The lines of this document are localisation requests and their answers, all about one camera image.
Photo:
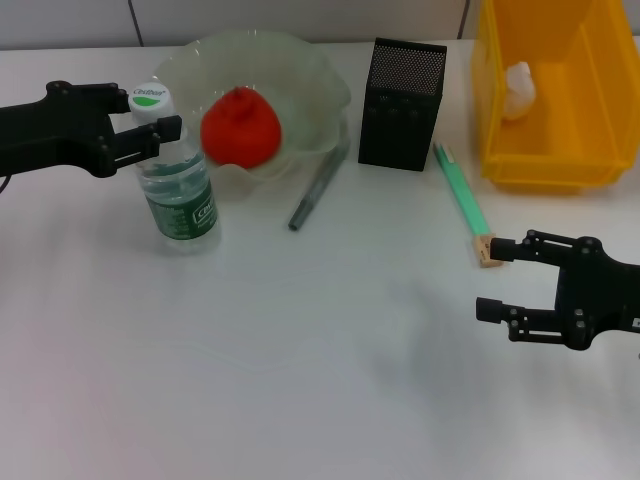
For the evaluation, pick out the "green glass fruit bowl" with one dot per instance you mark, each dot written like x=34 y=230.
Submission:
x=310 y=90

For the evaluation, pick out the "red-orange knitted orange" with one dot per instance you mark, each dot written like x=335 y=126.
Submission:
x=245 y=130

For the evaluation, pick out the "tan eraser block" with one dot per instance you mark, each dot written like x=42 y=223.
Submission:
x=483 y=252

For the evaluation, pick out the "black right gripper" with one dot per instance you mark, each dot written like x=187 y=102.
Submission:
x=605 y=295

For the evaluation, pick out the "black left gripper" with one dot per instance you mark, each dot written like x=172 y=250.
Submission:
x=55 y=135

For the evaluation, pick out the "yellow plastic bin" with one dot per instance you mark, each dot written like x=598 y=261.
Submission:
x=565 y=150

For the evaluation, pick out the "clear green-label water bottle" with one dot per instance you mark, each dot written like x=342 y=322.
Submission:
x=180 y=215

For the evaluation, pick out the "white paper ball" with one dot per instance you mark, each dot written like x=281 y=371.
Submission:
x=520 y=95

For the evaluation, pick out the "black mesh pen holder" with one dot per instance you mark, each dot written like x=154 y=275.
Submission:
x=400 y=100

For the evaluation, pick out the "dark grey marker pen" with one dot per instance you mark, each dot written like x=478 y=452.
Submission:
x=312 y=195

